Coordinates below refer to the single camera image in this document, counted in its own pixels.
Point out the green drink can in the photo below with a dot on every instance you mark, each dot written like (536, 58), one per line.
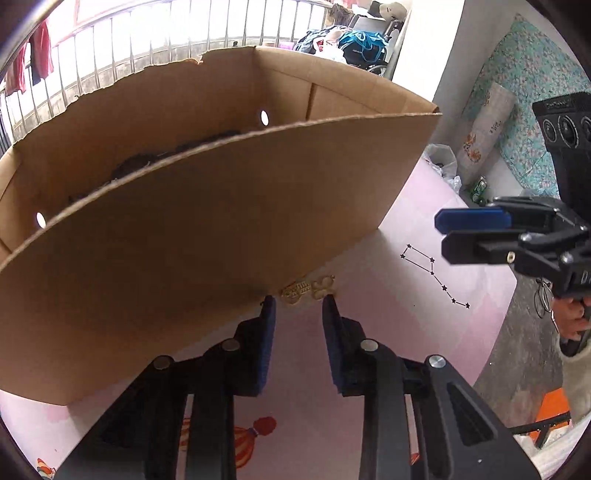
(479, 189)

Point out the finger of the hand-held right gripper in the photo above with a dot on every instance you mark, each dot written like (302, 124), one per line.
(471, 219)
(480, 249)

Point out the metal balcony railing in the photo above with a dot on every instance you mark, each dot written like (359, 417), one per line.
(138, 41)

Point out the wheelchair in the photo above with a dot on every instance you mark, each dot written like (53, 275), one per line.
(378, 46)

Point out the teal floral quilt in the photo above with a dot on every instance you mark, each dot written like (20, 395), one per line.
(531, 69)

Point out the white floral pillow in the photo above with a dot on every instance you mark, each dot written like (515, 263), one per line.
(489, 124)

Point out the person's right forearm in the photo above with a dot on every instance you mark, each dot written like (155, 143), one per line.
(579, 383)

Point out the gold curled earring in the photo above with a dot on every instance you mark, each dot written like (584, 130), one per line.
(323, 286)

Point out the large cardboard box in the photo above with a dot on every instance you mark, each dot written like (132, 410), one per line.
(184, 240)

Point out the white crumpled plastic bag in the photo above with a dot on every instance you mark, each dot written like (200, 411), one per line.
(441, 159)

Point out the person's right hand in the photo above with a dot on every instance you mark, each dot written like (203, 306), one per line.
(570, 318)

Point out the beige hat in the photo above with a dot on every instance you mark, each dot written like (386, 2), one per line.
(390, 9)

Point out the orange stool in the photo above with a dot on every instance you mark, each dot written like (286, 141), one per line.
(551, 410)

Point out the hanging pink red clothes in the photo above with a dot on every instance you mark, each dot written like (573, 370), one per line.
(34, 55)

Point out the pink printed tablecloth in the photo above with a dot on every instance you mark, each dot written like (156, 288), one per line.
(415, 323)

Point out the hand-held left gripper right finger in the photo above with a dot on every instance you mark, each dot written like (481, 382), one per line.
(333, 346)

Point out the eyeglasses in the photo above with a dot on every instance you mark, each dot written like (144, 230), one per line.
(544, 300)

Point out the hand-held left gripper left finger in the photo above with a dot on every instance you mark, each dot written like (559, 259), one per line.
(267, 346)

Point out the pile of blue clothes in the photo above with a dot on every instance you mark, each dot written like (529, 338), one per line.
(351, 41)

